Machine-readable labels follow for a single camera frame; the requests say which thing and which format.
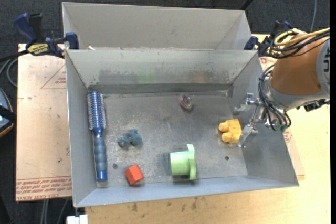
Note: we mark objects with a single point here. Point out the yellow block with two pegs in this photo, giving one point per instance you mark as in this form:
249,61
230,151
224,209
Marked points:
232,129

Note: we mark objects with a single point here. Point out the small multicoloured spinning top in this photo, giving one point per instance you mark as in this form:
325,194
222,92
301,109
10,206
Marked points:
186,101

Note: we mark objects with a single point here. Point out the red block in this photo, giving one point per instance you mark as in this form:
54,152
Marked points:
134,174

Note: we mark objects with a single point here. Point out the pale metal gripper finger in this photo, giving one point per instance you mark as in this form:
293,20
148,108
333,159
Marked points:
246,135
245,107

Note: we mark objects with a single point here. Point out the grey metal bin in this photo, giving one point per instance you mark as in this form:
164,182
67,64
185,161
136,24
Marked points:
162,123

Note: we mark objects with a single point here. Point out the blue round hairbrush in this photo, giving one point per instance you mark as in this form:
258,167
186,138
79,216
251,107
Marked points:
97,126

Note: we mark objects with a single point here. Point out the brown cardboard board red print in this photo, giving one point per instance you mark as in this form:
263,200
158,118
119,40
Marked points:
42,118

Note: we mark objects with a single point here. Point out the dark teal crumpled cloth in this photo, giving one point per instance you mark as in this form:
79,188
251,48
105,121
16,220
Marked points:
131,138

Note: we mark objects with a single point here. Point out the light green flanged cylinder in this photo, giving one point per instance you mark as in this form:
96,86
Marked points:
181,164

